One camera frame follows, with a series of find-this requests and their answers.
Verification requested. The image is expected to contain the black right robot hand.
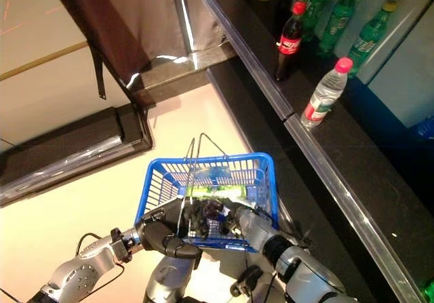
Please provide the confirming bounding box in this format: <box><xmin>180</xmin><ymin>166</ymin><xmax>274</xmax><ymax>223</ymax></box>
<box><xmin>210</xmin><ymin>197</ymin><xmax>275</xmax><ymax>249</ymax></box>

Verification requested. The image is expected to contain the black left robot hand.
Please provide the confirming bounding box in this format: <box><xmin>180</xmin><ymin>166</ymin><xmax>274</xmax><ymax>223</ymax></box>
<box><xmin>140</xmin><ymin>196</ymin><xmax>210</xmax><ymax>260</ymax></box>

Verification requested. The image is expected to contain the blue plastic shopping basket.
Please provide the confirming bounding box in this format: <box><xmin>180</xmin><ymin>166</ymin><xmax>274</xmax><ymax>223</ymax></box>
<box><xmin>134</xmin><ymin>132</ymin><xmax>281</xmax><ymax>254</ymax></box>

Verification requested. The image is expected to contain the green bottle in basket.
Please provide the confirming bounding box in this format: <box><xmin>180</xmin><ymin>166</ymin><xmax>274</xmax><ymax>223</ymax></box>
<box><xmin>188</xmin><ymin>184</ymin><xmax>247</xmax><ymax>199</ymax></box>

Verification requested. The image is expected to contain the silver left robot leg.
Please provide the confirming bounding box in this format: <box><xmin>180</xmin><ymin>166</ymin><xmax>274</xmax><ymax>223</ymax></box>
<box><xmin>144</xmin><ymin>255</ymin><xmax>203</xmax><ymax>303</ymax></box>

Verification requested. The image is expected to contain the black shelf base deck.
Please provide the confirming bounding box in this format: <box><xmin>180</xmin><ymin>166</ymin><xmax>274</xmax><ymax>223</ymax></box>
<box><xmin>205</xmin><ymin>58</ymin><xmax>296</xmax><ymax>216</ymax></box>
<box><xmin>271</xmin><ymin>140</ymin><xmax>401</xmax><ymax>303</ymax></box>

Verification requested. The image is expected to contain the black shelf board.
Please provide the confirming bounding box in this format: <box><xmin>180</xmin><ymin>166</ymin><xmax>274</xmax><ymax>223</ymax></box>
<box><xmin>202</xmin><ymin>0</ymin><xmax>370</xmax><ymax>121</ymax></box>
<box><xmin>283</xmin><ymin>75</ymin><xmax>434</xmax><ymax>303</ymax></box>

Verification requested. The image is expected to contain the black low display stand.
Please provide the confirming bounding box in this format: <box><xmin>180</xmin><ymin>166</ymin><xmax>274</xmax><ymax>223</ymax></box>
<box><xmin>0</xmin><ymin>102</ymin><xmax>153</xmax><ymax>207</ymax></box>

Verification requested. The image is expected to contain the clear water bottle red cap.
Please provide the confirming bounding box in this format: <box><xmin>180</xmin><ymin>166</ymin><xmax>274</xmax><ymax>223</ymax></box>
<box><xmin>300</xmin><ymin>57</ymin><xmax>354</xmax><ymax>131</ymax></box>

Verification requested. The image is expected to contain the dark glossy floor plinth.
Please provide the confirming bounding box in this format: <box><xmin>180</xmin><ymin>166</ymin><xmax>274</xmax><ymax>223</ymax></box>
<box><xmin>127</xmin><ymin>43</ymin><xmax>238</xmax><ymax>109</ymax></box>

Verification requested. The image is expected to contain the black left wrist camera bracket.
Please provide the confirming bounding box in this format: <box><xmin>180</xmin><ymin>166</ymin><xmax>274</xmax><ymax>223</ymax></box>
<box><xmin>110</xmin><ymin>227</ymin><xmax>134</xmax><ymax>264</ymax></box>

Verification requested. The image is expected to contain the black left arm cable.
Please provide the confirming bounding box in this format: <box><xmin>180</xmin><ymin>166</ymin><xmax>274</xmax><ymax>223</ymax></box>
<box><xmin>75</xmin><ymin>232</ymin><xmax>126</xmax><ymax>296</ymax></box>

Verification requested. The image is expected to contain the black hanging strap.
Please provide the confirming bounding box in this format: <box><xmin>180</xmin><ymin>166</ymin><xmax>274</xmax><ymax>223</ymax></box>
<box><xmin>87</xmin><ymin>41</ymin><xmax>108</xmax><ymax>100</ymax></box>

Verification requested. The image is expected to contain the silver metal post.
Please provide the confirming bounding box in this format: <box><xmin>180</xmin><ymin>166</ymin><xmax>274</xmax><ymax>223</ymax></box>
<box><xmin>169</xmin><ymin>0</ymin><xmax>197</xmax><ymax>55</ymax></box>

